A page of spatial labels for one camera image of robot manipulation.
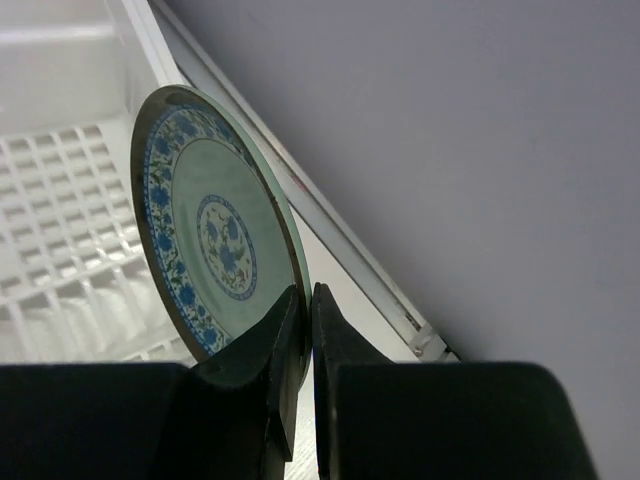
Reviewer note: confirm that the white plastic dish rack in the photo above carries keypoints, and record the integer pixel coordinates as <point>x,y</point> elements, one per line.
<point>75,285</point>

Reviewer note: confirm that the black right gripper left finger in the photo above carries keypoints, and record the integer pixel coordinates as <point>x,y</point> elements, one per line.
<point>231,416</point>

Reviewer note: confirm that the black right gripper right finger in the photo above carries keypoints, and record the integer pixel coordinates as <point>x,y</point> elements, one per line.
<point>378,419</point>

